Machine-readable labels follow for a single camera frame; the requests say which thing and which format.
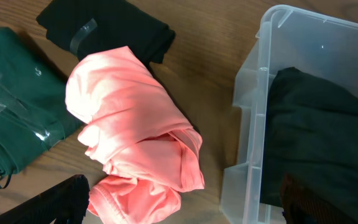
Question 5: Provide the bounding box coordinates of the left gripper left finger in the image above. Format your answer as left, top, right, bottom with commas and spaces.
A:
0, 174, 90, 224

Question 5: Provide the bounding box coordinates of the green folded cloth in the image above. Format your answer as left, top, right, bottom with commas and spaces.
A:
0, 27, 83, 189

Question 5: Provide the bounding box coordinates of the black folded cloth left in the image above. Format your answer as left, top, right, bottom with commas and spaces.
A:
36, 0, 175, 65

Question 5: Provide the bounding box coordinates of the large black garment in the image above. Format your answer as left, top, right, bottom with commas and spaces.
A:
260, 67, 358, 223

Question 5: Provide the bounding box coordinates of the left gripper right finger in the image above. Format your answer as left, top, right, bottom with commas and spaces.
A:
280, 174, 356, 224

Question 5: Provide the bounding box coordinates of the pink crumpled cloth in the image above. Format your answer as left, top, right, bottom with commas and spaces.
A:
65, 47, 204, 223

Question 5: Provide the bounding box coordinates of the clear plastic storage bin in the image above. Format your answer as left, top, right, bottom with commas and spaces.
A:
220, 5, 358, 224

